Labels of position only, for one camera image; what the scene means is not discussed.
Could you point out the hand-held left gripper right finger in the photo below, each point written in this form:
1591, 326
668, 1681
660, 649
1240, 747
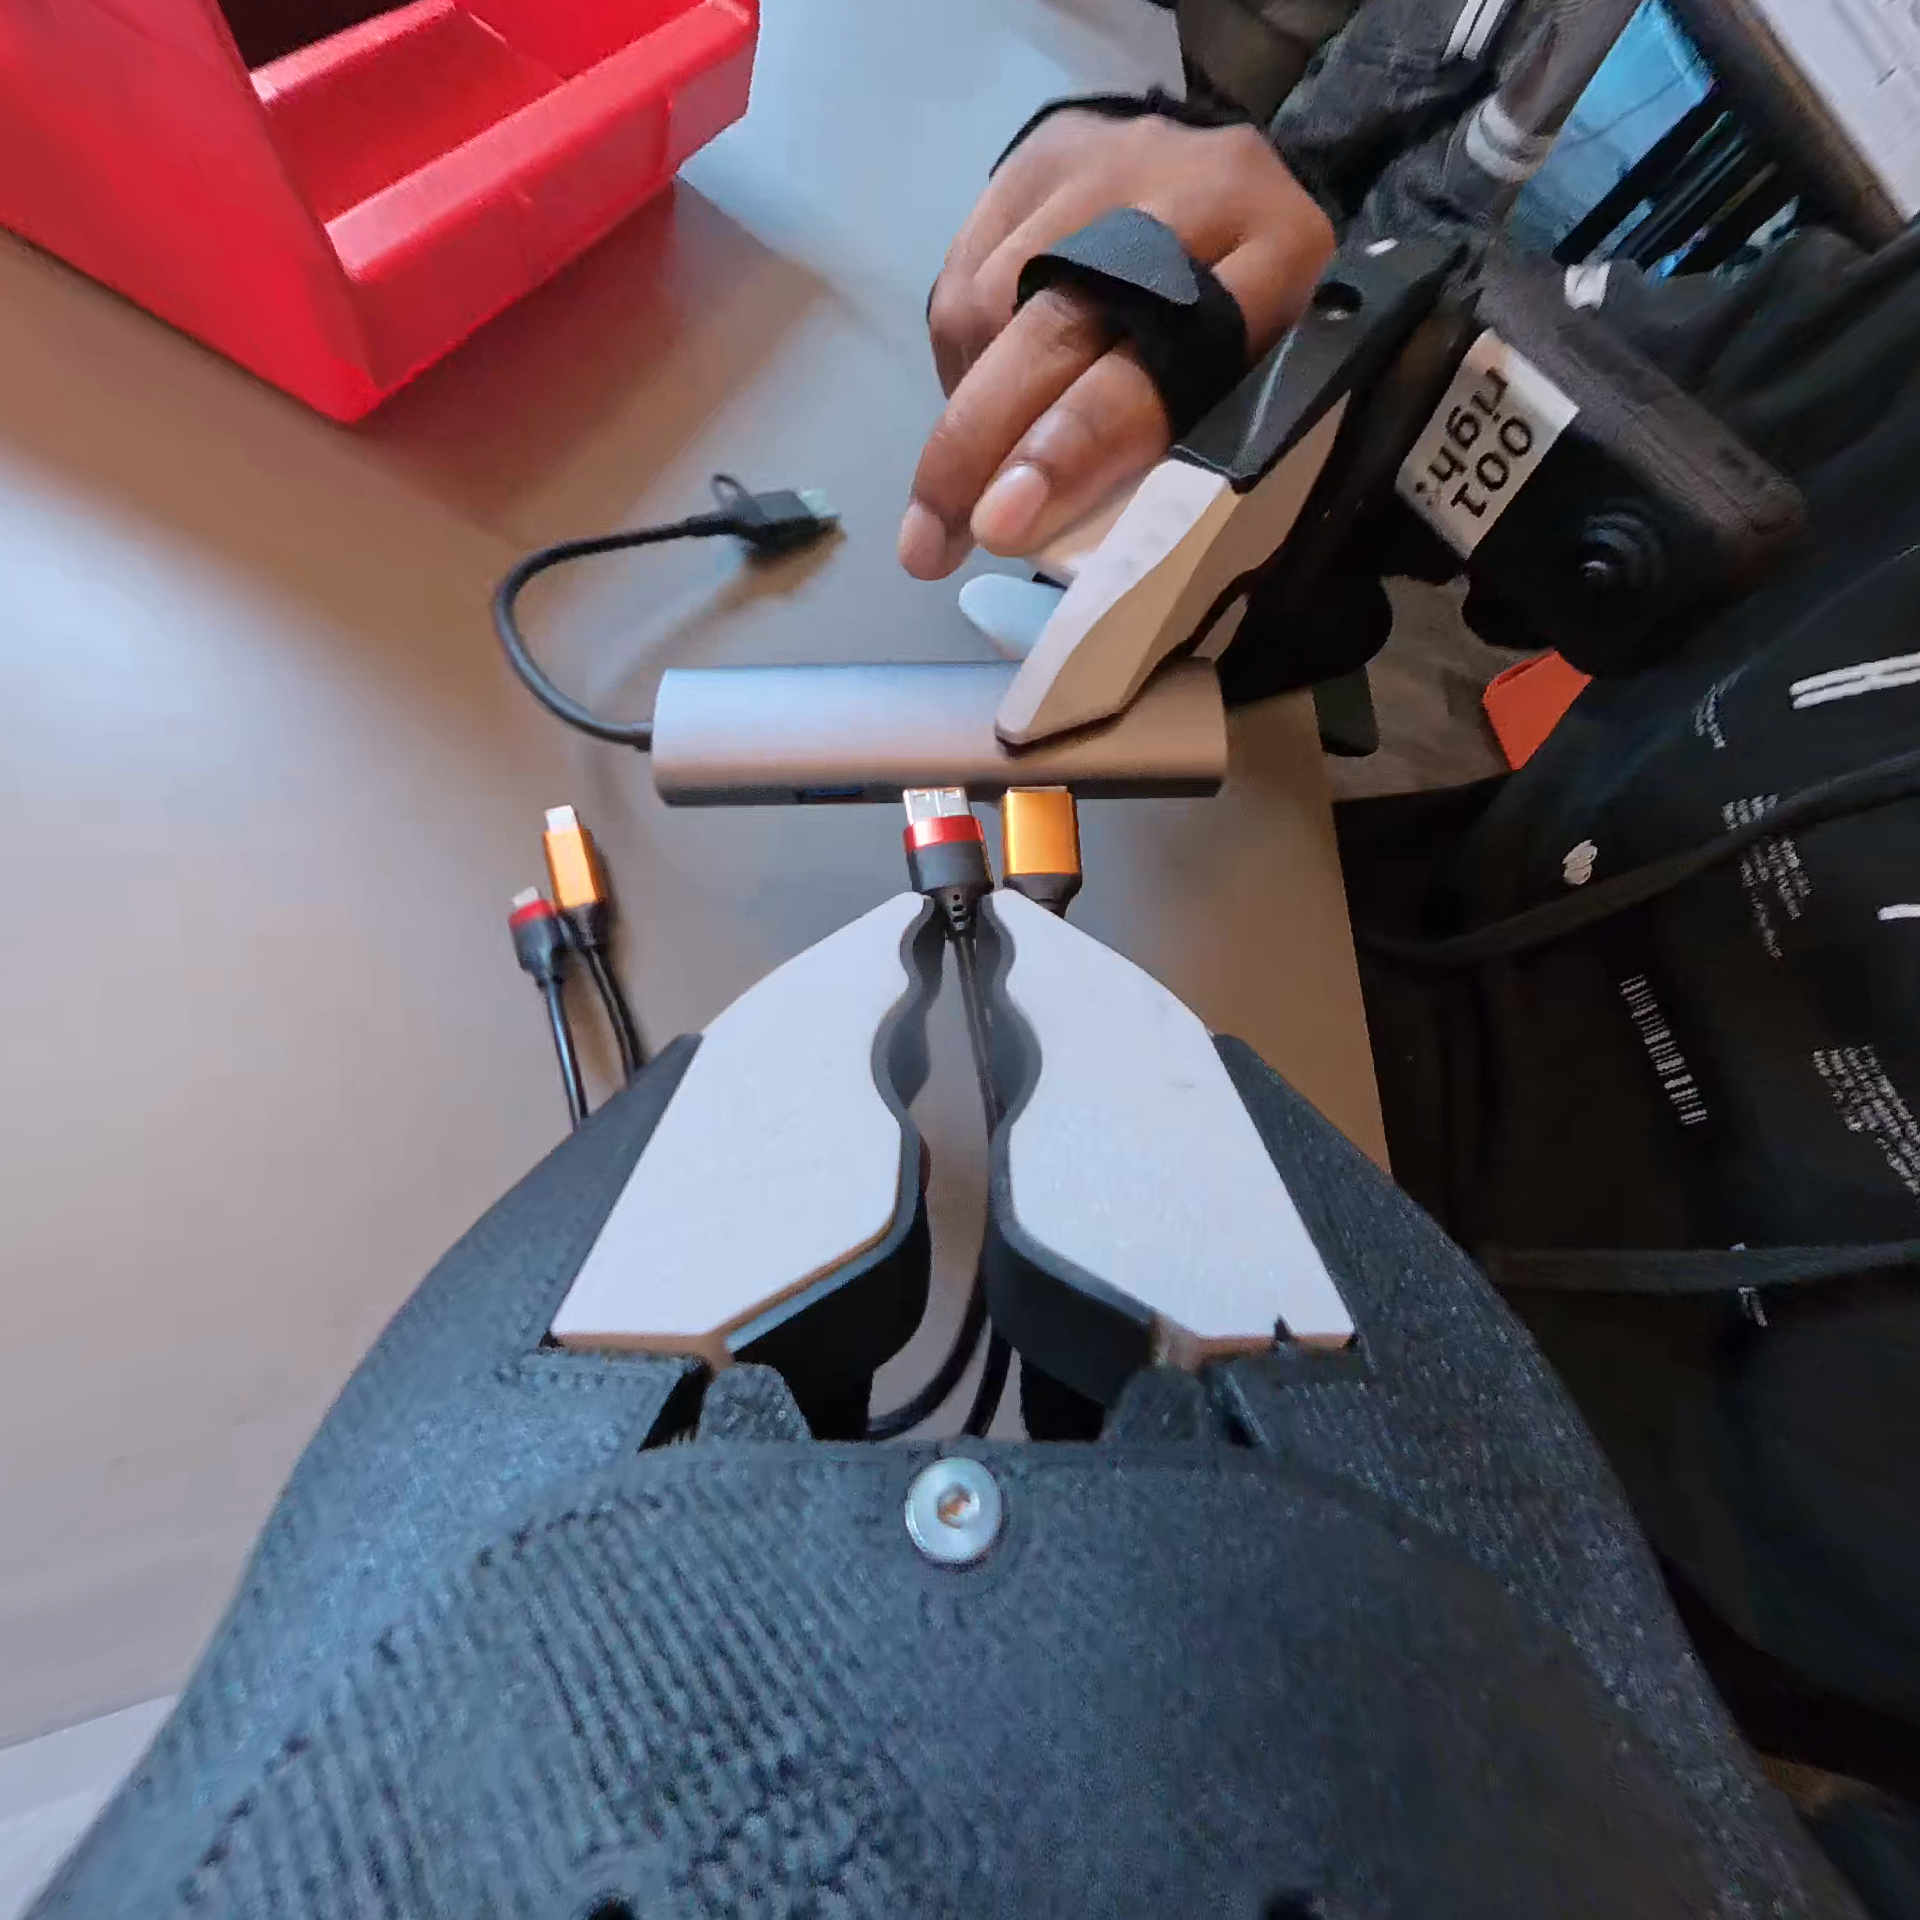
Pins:
1152, 1187

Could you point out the red plastic bin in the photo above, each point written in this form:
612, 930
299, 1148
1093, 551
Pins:
149, 197

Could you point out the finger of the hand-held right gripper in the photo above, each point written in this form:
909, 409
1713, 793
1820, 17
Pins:
1139, 614

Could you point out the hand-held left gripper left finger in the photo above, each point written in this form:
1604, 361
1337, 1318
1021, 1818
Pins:
752, 1170

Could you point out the grey slim USB hub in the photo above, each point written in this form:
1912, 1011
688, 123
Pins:
844, 733

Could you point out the white printed sign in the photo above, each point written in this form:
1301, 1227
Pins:
1846, 91

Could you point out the orange-red flat object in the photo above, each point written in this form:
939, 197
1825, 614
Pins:
1532, 708

